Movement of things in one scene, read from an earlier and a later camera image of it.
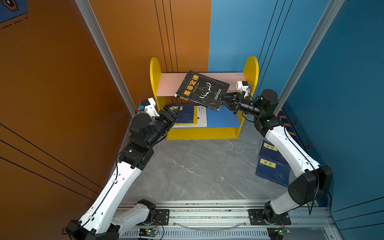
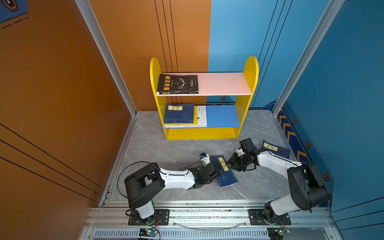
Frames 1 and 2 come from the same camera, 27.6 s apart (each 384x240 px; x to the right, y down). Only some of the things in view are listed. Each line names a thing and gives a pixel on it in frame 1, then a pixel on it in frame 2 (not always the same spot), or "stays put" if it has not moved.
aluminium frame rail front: x=238 y=219 stays put
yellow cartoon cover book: x=195 y=120 stays put
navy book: x=269 y=150 stays put
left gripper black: x=171 y=117 -> x=218 y=174
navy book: x=186 y=114 stays put
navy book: x=273 y=170 -> x=225 y=177
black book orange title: x=203 y=90 -> x=174 y=84
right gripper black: x=238 y=101 -> x=232 y=162
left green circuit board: x=149 y=232 stays put
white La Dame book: x=202 y=119 stays put
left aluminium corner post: x=115 y=68 stays put
